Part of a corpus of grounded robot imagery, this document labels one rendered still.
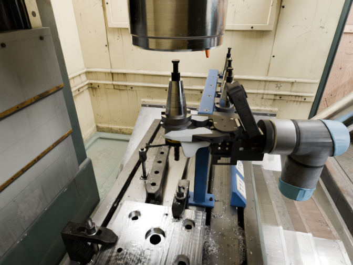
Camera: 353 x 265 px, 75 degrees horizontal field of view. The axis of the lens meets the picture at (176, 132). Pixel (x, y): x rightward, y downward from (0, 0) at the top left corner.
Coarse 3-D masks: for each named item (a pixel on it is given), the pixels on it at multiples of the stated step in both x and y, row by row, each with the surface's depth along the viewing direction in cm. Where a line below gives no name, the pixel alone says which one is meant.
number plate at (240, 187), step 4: (236, 176) 79; (236, 180) 77; (240, 180) 79; (236, 184) 76; (240, 184) 78; (244, 184) 81; (236, 188) 74; (240, 188) 76; (244, 188) 79; (240, 192) 74; (244, 192) 77; (244, 196) 75
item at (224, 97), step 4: (224, 84) 61; (228, 84) 61; (224, 88) 62; (224, 92) 62; (224, 96) 62; (220, 100) 64; (224, 100) 62; (228, 100) 62; (220, 104) 64; (224, 104) 63; (228, 104) 63; (232, 104) 63
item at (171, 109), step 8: (176, 80) 42; (168, 88) 43; (176, 88) 42; (168, 96) 43; (176, 96) 43; (184, 96) 44; (168, 104) 44; (176, 104) 43; (184, 104) 44; (168, 112) 44; (176, 112) 44; (184, 112) 44
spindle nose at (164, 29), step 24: (144, 0) 31; (168, 0) 30; (192, 0) 30; (216, 0) 31; (144, 24) 32; (168, 24) 31; (192, 24) 31; (216, 24) 33; (144, 48) 34; (168, 48) 33; (192, 48) 33
